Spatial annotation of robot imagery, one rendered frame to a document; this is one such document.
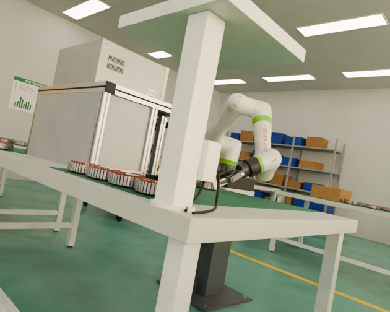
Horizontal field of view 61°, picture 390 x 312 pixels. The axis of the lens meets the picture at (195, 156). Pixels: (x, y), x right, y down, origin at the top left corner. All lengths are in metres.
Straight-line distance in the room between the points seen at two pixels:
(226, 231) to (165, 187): 0.16
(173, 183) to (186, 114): 0.15
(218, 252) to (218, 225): 1.62
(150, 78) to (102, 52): 0.28
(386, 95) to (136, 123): 7.33
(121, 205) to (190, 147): 0.22
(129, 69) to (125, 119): 0.28
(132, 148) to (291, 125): 7.70
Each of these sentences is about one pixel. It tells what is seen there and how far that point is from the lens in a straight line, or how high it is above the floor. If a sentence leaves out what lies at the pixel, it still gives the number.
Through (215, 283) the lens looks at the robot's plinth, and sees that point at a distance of 2.39.
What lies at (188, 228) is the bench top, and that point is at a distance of 0.62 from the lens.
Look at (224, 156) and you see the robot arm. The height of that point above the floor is 0.95.
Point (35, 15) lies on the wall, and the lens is 7.39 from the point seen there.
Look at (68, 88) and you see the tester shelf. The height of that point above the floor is 1.09.
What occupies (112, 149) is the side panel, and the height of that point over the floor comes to 0.85.
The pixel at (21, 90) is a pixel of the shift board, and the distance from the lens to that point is 7.08.
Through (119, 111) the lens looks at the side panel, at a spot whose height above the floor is 1.01.
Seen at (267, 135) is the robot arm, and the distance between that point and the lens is 1.90.
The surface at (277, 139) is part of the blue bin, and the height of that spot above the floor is 1.89.
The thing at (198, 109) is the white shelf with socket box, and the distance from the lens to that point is 0.70.
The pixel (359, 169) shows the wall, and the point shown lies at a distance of 8.16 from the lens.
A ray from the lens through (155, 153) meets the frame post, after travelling 1.55.
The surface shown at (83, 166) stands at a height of 0.78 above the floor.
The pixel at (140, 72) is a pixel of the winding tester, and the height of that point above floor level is 1.24.
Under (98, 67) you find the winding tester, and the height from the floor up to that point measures 1.19.
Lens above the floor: 0.84
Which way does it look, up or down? 2 degrees up
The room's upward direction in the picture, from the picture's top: 10 degrees clockwise
